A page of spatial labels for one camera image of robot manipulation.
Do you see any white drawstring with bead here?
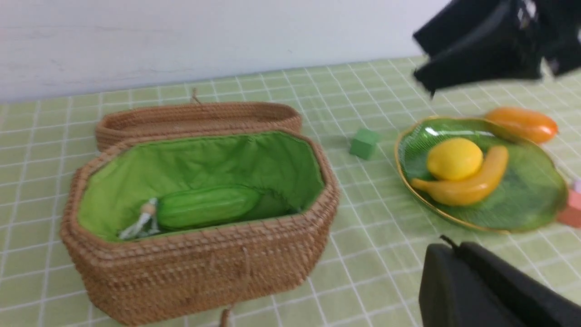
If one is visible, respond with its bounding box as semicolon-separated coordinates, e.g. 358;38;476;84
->
118;198;161;240

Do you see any brown woven wicker basket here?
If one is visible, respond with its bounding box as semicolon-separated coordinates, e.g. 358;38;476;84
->
60;128;340;326

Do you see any orange-pink wooden cube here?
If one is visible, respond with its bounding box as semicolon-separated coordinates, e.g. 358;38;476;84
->
557;189;581;228

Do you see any green glass leaf plate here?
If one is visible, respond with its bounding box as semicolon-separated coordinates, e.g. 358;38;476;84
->
394;116;569;233

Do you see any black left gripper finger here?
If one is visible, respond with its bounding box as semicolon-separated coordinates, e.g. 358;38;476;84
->
419;235;581;327
413;0;581;95

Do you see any yellow plastic banana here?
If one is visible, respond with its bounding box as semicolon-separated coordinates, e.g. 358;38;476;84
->
409;146;509;207

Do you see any green plastic bitter gourd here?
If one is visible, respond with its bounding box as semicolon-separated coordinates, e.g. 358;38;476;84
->
157;184;263;230

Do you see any green wooden cube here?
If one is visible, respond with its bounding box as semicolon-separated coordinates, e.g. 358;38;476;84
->
349;128;380;161

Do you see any green checkered tablecloth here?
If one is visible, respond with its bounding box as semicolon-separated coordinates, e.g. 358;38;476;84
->
0;58;581;327

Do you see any yellow plastic lemon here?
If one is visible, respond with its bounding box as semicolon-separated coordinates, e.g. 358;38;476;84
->
427;138;484;181

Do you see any woven wicker basket lid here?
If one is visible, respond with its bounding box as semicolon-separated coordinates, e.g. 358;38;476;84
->
95;95;302;152

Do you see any orange plastic mango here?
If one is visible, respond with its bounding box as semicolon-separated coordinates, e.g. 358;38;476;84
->
485;106;559;144

